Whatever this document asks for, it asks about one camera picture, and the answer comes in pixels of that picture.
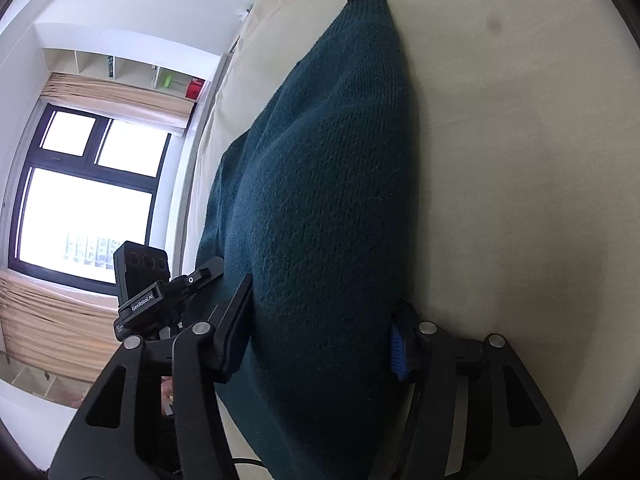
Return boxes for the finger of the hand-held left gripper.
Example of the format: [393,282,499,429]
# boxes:
[170,256,227,328]

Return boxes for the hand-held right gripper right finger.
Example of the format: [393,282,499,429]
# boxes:
[389,299,594,480]

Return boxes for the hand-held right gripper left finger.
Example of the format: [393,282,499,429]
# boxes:
[50,272,254,480]

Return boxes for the dark green knitted sweater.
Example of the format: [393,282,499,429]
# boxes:
[195,0,421,480]

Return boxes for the window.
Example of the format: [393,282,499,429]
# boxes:
[10,102,173,297]

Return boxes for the beige curtain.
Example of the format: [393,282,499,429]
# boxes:
[0,266,123,386]
[39,72,197,137]

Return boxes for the white cubby shelf unit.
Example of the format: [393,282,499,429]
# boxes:
[41,47,221,102]

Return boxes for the beige bed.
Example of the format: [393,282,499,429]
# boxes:
[180,0,640,480]

